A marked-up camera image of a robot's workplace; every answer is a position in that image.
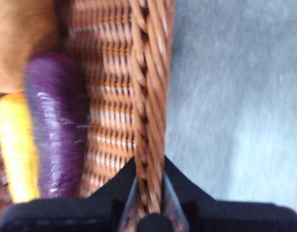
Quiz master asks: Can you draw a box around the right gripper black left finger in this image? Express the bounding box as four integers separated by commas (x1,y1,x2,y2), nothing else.
0,156,140,232

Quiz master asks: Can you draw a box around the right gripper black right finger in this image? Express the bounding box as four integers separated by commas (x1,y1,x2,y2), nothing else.
162,154,297,232

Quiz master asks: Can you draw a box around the purple eggplant with green stem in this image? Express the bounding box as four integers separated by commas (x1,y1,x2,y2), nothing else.
24,50,90,199

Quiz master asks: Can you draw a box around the yellow corn cob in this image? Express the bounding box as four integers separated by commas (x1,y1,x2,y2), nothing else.
0,92,42,204

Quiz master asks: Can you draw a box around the brown wicker basket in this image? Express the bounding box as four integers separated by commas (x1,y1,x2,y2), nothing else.
0,0,176,232

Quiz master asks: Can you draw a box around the brown potato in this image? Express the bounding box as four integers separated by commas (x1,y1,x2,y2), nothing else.
0,0,60,94

